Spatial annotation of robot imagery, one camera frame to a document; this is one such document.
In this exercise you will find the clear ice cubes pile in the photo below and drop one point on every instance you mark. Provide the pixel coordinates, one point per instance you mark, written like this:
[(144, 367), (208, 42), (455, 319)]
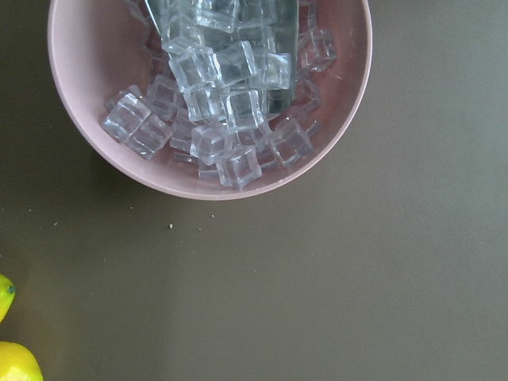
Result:
[(236, 149)]

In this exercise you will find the metal ice scoop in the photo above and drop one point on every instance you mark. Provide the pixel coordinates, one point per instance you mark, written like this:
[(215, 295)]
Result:
[(216, 48)]

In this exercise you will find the pink bowl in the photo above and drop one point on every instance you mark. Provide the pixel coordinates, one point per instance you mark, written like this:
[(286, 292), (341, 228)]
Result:
[(94, 51)]

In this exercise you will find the yellow lemon near strawberry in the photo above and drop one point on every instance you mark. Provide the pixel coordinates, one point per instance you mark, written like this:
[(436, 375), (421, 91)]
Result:
[(7, 295)]

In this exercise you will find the yellow lemon at edge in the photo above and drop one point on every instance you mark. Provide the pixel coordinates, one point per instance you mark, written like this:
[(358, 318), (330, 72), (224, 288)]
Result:
[(18, 363)]

